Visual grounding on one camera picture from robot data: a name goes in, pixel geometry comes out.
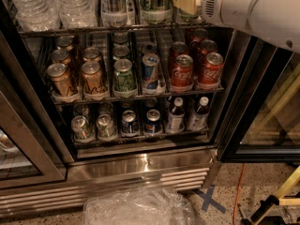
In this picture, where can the back red cola can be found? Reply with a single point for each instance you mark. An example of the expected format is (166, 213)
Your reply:
(197, 36)

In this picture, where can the front red cola can left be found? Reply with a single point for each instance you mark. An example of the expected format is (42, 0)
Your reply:
(182, 71)

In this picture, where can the green soda can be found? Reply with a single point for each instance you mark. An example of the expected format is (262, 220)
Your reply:
(120, 52)
(120, 39)
(124, 79)

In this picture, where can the clear water bottle left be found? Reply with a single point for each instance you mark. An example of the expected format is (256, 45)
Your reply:
(37, 15)

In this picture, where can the red cola can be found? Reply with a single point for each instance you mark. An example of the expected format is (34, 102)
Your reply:
(197, 36)
(177, 48)
(209, 75)
(205, 47)
(182, 71)

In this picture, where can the clear plastic bin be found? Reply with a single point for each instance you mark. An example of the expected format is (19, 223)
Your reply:
(140, 206)

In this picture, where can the front blue can right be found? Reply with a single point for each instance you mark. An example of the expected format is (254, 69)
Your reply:
(152, 125)

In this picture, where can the rear red cola can right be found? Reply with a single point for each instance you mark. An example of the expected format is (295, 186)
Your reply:
(205, 47)

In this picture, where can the front silver can right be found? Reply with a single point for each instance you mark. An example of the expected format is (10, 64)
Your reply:
(106, 130)

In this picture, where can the rear red cola can left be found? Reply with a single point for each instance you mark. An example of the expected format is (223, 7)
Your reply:
(177, 48)

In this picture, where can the striped dark can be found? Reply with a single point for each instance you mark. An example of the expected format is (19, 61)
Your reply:
(117, 13)

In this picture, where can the front red cola can right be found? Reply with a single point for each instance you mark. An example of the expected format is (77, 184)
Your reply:
(209, 75)

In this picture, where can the gold can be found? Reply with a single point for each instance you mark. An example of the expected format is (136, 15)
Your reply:
(65, 43)
(64, 87)
(92, 54)
(94, 85)
(62, 56)

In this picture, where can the dark bottle white cap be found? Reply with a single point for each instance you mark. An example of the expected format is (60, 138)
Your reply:
(176, 114)
(198, 115)

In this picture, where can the blue tape cross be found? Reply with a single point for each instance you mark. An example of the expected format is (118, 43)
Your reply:
(208, 200)

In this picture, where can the front blue can left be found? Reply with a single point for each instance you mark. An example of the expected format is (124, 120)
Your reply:
(129, 124)

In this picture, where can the dark bottle white cap right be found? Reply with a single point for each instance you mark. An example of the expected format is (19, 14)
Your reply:
(198, 115)

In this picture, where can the front gold can right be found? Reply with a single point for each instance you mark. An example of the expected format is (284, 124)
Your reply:
(94, 85)

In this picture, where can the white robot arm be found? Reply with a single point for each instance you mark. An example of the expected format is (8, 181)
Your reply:
(274, 21)

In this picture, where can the middle green soda can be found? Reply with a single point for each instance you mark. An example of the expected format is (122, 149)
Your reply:
(120, 52)

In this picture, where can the back green soda can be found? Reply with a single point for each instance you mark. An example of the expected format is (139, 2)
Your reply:
(120, 39)

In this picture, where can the rear silver can left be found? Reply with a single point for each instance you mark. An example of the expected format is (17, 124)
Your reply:
(82, 110)

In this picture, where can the left glass fridge door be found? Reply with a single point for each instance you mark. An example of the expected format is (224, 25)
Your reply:
(26, 156)

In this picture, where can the rear silver can right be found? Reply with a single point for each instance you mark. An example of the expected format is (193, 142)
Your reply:
(105, 108)

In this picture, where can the clear water bottle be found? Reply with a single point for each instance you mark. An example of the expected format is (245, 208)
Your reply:
(78, 13)
(37, 15)

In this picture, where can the front gold can left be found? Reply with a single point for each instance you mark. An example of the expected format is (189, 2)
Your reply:
(64, 87)

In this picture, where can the middle gold can left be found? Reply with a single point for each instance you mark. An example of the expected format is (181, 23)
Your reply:
(62, 56)

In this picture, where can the blue silver energy can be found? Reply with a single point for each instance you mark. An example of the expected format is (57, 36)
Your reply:
(150, 64)

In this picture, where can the front green soda can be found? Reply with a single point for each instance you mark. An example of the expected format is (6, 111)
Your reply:
(124, 79)

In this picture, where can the rear energy drink can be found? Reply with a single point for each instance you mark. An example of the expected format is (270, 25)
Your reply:
(149, 48)

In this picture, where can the rear gold can right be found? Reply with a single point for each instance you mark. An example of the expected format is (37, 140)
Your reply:
(92, 54)

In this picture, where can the open glass fridge door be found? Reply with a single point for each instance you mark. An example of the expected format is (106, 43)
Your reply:
(262, 120)

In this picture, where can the stainless steel display fridge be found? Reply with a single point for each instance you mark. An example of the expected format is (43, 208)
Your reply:
(184, 160)

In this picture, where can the back gold can left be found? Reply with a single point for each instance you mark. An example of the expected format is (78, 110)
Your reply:
(65, 43)

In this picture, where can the striped green can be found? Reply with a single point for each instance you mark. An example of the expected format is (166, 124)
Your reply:
(156, 11)

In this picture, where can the clear water bottle right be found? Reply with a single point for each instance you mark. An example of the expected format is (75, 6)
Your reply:
(78, 13)

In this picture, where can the front silver can left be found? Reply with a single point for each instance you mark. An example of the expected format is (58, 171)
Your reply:
(82, 129)

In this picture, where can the yellow black stand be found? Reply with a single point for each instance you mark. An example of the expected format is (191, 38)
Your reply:
(281, 197)

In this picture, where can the dark bottle white cap left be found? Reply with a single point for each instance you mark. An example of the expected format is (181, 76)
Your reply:
(176, 114)

